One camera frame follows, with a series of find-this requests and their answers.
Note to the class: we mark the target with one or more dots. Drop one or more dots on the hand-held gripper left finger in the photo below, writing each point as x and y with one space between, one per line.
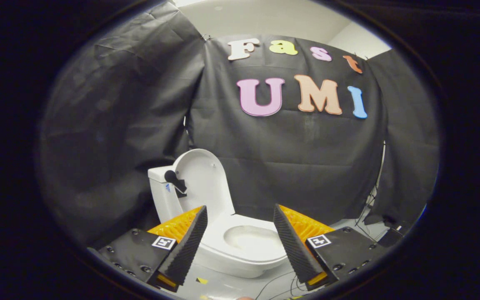
188 246

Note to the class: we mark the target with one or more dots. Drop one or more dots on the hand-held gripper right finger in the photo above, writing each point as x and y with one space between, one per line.
292 246

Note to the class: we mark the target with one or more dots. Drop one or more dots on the black backdrop cloth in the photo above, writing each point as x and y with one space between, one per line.
290 166

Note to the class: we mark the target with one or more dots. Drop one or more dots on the white toilet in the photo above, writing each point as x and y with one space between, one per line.
244 254

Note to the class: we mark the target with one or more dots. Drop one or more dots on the thin metal stand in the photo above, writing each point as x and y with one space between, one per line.
375 183

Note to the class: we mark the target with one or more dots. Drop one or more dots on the white toilet lid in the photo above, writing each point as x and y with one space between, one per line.
206 183

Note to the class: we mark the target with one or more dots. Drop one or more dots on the yellow floor tape piece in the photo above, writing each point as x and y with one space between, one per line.
201 281

